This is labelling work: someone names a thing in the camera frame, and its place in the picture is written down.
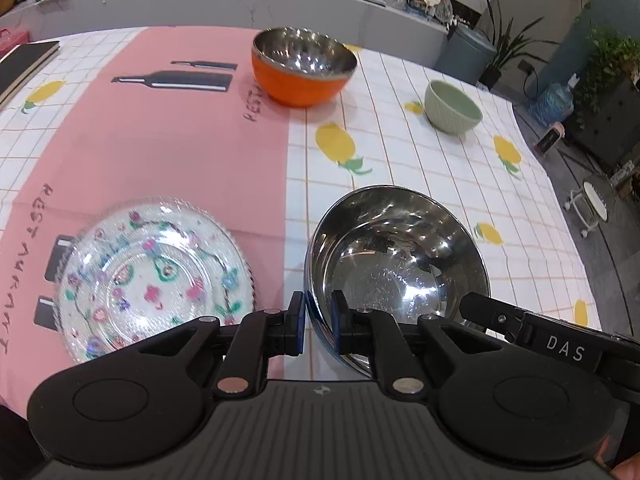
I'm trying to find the bushy green plant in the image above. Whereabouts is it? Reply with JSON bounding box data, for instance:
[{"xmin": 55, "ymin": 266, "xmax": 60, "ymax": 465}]
[{"xmin": 575, "ymin": 27, "xmax": 640, "ymax": 171}]

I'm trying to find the orange steel bowl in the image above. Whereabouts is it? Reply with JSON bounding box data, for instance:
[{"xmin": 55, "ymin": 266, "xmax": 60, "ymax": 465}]
[{"xmin": 251, "ymin": 27, "xmax": 358, "ymax": 107}]

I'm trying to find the pink small heater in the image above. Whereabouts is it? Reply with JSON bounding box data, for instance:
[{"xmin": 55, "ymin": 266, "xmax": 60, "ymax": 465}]
[{"xmin": 534, "ymin": 127, "xmax": 566, "ymax": 156}]

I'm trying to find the blue water bottle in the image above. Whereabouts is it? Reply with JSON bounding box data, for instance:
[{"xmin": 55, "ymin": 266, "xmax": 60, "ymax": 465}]
[{"xmin": 534, "ymin": 75, "xmax": 575, "ymax": 122}]

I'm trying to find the ribbed clear glass plate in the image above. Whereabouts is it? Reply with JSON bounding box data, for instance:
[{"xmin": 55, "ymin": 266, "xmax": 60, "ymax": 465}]
[{"xmin": 52, "ymin": 197, "xmax": 258, "ymax": 367}]

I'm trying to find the blue steel bowl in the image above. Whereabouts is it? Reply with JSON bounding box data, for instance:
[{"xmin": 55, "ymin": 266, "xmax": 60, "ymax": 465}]
[{"xmin": 303, "ymin": 185, "xmax": 491, "ymax": 378}]

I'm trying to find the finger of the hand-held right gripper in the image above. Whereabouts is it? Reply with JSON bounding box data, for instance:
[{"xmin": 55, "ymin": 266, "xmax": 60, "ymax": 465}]
[{"xmin": 459, "ymin": 292, "xmax": 531, "ymax": 345}]

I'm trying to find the pink storage case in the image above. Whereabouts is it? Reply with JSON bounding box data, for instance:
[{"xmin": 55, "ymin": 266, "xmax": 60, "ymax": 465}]
[{"xmin": 0, "ymin": 27, "xmax": 31, "ymax": 53}]

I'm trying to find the small green ceramic bowl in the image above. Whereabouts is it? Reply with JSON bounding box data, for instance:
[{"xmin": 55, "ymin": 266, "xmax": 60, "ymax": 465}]
[{"xmin": 424, "ymin": 80, "xmax": 484, "ymax": 136}]

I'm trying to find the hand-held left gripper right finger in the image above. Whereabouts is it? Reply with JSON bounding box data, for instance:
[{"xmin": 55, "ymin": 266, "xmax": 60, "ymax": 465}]
[{"xmin": 330, "ymin": 290, "xmax": 506, "ymax": 401}]

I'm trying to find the white marble TV console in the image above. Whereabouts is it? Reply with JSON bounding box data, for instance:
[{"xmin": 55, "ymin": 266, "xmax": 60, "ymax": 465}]
[{"xmin": 0, "ymin": 0, "xmax": 451, "ymax": 66}]

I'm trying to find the black book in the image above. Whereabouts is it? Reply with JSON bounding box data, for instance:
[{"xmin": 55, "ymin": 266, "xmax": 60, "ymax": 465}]
[{"xmin": 0, "ymin": 40, "xmax": 61, "ymax": 106}]

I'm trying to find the checked lemon print tablecloth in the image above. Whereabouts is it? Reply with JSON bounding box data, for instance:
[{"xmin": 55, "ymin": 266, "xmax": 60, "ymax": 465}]
[{"xmin": 0, "ymin": 25, "xmax": 603, "ymax": 421}]

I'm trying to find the grey round trash can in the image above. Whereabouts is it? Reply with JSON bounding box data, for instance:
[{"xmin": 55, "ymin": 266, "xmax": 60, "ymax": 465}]
[{"xmin": 432, "ymin": 25, "xmax": 498, "ymax": 83}]

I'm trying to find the white round stool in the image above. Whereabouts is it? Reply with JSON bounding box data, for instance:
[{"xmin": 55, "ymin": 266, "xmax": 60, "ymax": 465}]
[{"xmin": 565, "ymin": 180, "xmax": 613, "ymax": 238}]

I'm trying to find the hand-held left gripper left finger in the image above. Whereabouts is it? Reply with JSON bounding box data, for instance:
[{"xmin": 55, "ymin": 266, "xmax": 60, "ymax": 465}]
[{"xmin": 112, "ymin": 290, "xmax": 307, "ymax": 401}]

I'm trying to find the potted long leaf plant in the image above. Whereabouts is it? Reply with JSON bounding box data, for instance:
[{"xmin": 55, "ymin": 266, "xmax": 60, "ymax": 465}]
[{"xmin": 477, "ymin": 0, "xmax": 558, "ymax": 88}]

